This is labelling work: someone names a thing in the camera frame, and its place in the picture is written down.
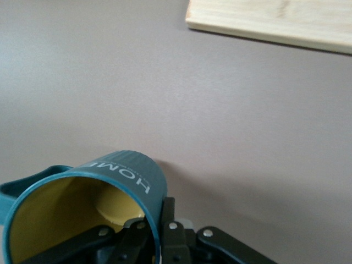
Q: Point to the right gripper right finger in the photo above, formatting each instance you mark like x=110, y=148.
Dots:
x=176, y=242

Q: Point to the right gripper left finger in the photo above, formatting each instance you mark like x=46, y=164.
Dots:
x=129, y=247

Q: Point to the teal cup yellow inside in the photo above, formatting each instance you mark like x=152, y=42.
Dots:
x=118, y=173

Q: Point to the brown table cover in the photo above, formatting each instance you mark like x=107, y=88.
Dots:
x=110, y=82

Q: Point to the bamboo cutting board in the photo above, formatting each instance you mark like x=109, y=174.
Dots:
x=275, y=22

